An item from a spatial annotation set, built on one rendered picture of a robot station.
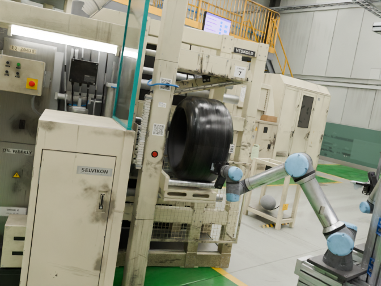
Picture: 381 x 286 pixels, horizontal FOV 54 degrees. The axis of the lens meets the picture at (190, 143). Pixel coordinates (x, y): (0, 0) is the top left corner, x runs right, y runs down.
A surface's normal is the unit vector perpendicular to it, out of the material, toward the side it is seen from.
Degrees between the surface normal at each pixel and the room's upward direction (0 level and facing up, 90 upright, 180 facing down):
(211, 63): 90
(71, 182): 90
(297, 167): 84
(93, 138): 90
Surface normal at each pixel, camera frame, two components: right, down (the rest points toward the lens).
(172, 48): 0.31, 0.16
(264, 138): 0.63, 0.19
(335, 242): -0.40, 0.15
